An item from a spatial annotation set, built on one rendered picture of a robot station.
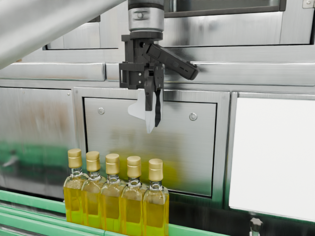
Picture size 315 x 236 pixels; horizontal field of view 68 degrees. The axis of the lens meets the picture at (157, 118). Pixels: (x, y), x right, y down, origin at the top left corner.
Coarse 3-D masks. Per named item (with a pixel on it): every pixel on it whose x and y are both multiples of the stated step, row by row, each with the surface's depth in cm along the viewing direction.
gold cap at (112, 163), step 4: (108, 156) 58; (112, 156) 58; (116, 156) 58; (108, 160) 58; (112, 160) 58; (116, 160) 58; (108, 164) 58; (112, 164) 58; (116, 164) 58; (108, 168) 58; (112, 168) 58; (116, 168) 58; (108, 172) 58; (112, 172) 58; (116, 172) 59
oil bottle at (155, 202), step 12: (156, 192) 55; (168, 192) 59; (144, 204) 56; (156, 204) 55; (168, 204) 59; (144, 216) 57; (156, 216) 56; (168, 216) 60; (144, 228) 57; (156, 228) 56; (168, 228) 61
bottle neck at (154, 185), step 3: (150, 180) 56; (150, 183) 56; (153, 183) 56; (156, 183) 55; (159, 183) 56; (150, 186) 57; (153, 186) 56; (156, 186) 56; (159, 186) 56; (153, 189) 56; (156, 189) 56; (159, 189) 56
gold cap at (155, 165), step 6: (150, 162) 55; (156, 162) 55; (162, 162) 55; (150, 168) 55; (156, 168) 54; (162, 168) 55; (150, 174) 55; (156, 174) 55; (162, 174) 56; (156, 180) 55
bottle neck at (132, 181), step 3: (129, 177) 57; (138, 177) 58; (129, 180) 58; (132, 180) 57; (135, 180) 57; (138, 180) 58; (129, 183) 58; (132, 183) 57; (135, 183) 57; (138, 183) 58
